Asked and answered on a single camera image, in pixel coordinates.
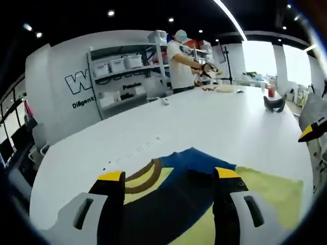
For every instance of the yellow blue colour-block garment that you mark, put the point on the yellow blue colour-block garment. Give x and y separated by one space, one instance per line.
178 199

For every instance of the clear plastic box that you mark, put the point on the clear plastic box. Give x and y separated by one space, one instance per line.
157 35

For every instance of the white sacks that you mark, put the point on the white sacks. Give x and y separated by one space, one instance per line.
296 95

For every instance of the grey metal shelving rack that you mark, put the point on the grey metal shelving rack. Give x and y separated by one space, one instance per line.
115 76

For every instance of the long ceiling light strip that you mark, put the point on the long ceiling light strip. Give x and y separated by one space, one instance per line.
230 18

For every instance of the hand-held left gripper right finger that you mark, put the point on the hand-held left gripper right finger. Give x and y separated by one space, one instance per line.
235 209

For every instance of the white plastic storage bin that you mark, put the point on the white plastic storage bin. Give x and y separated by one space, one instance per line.
117 67
133 62
101 71

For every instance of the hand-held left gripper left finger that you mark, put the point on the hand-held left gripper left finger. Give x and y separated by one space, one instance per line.
94 211

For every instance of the small white device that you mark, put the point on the small white device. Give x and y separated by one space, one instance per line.
165 102

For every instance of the black curved holder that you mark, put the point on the black curved holder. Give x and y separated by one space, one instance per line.
268 104

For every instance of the large white bucket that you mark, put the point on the large white bucket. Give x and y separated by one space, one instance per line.
153 88

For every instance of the grey mesh office chair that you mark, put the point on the grey mesh office chair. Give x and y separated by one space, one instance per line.
313 107

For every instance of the small red patterned items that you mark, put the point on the small red patterned items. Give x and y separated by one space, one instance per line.
208 89

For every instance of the cream cloth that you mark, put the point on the cream cloth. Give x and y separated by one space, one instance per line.
224 89

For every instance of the red cup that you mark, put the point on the red cup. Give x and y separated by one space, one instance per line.
270 92

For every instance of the cluttered white shelving rack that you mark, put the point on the cluttered white shelving rack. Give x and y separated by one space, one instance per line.
204 48

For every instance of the black tripod stand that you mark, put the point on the black tripod stand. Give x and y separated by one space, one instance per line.
228 66

